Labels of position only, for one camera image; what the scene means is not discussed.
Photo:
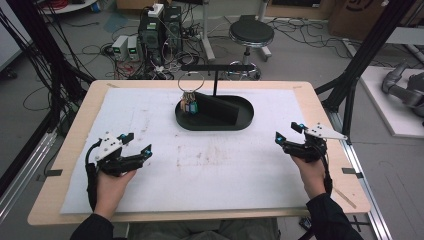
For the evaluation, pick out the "black round stool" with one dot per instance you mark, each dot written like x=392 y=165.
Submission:
x=251 y=31

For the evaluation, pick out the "person's right hand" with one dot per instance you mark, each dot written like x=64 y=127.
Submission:
x=311 y=178

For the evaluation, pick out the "black key rack with tray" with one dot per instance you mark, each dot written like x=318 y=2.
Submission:
x=243 y=113

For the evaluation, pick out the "white table mat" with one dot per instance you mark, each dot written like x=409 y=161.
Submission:
x=200 y=173

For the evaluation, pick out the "black wallet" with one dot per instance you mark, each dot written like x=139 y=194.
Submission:
x=216 y=108

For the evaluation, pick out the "aluminium rail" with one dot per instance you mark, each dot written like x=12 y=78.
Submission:
x=23 y=170
x=366 y=196

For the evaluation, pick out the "person's legs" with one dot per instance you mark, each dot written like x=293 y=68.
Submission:
x=200 y=231

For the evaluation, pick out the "white stand leg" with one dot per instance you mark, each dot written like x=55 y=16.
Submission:
x=207 y=36

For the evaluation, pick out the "wooden table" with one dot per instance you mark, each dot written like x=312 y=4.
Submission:
x=56 y=200

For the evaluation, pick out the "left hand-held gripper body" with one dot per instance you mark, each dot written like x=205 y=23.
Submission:
x=115 y=161

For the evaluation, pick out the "black computer tower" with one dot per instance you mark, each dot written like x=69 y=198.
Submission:
x=150 y=36
x=173 y=26

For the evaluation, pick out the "person's left hand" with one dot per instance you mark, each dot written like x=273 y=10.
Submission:
x=111 y=193

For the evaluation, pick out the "cardboard box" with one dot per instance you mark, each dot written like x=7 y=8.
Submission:
x=366 y=16

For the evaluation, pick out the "white platform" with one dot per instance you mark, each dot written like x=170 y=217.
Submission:
x=380 y=103

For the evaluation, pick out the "white power supply unit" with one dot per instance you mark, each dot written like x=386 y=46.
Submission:
x=133 y=48
x=119 y=46

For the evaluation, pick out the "black frame post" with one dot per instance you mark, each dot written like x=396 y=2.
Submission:
x=366 y=50

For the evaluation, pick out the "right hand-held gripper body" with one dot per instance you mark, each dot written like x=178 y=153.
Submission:
x=308 y=150

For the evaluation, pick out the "white power adapter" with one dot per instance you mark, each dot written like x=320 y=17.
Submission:
x=155 y=10

